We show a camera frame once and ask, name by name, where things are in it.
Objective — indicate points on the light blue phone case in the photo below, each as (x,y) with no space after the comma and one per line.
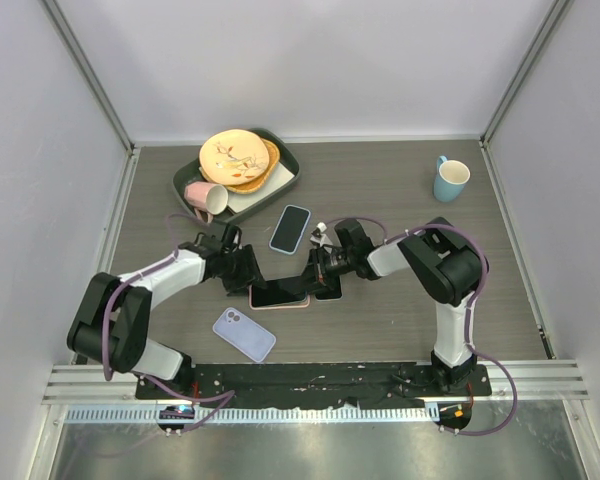
(290,230)

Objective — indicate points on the white cable duct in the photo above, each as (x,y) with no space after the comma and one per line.
(172,414)

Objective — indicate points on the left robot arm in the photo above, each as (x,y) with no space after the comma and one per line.
(111,325)

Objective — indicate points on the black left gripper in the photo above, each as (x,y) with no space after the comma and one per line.
(251,273)

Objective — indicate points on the pink mug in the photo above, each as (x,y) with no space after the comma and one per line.
(207,199)

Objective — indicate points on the dark blue phone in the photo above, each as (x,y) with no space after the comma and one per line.
(290,229)

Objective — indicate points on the dark green tray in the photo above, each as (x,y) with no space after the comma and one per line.
(190,173)

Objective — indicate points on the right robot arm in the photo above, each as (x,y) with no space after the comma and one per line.
(449,267)

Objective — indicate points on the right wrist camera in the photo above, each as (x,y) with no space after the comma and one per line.
(319,235)

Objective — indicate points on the blue mug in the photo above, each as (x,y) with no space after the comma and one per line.
(450,180)

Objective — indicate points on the white paper sheet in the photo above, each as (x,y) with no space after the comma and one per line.
(280,176)

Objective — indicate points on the white-edged phone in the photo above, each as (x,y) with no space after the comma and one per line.
(334,292)

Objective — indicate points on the teal-edged phone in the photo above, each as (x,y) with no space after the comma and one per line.
(280,292)

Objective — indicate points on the pink phone case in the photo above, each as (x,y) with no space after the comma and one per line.
(280,306)

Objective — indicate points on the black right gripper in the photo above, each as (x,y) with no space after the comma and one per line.
(317,271)

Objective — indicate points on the lavender phone case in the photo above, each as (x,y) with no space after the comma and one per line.
(244,334)

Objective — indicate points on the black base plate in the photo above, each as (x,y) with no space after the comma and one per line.
(318,386)

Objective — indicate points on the woven orange plate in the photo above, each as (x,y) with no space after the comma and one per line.
(253,185)

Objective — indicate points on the floral cream plate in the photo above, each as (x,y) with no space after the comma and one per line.
(233,157)

